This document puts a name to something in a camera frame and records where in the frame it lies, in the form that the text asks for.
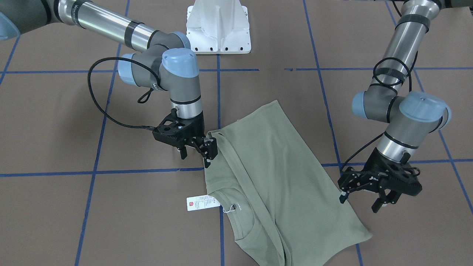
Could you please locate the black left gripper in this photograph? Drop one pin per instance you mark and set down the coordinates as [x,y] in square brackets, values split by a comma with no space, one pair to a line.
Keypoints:
[374,161]

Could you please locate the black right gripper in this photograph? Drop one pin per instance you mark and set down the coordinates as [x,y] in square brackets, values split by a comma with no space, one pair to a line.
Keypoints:
[198,127]

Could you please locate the olive green long-sleeve shirt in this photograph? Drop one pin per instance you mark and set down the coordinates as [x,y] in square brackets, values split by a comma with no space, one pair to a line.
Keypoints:
[282,205]

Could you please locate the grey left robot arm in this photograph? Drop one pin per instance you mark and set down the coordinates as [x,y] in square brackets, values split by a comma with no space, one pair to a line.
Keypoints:
[410,115]

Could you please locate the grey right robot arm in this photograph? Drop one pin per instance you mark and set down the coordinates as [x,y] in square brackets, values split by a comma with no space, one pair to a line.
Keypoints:
[161,62]

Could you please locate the white shirt price tag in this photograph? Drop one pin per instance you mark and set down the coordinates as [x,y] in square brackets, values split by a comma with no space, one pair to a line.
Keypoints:
[201,202]

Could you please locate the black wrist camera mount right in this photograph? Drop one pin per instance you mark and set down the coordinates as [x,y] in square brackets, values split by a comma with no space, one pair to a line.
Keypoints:
[170,131]

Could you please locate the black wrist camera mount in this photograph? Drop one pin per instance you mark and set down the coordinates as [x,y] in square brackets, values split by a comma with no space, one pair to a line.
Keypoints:
[170,131]
[402,178]

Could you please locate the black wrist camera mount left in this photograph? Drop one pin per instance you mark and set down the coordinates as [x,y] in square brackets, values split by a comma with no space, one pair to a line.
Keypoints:
[402,178]

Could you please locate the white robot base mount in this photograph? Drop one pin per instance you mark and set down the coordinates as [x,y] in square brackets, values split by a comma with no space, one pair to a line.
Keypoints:
[218,27]

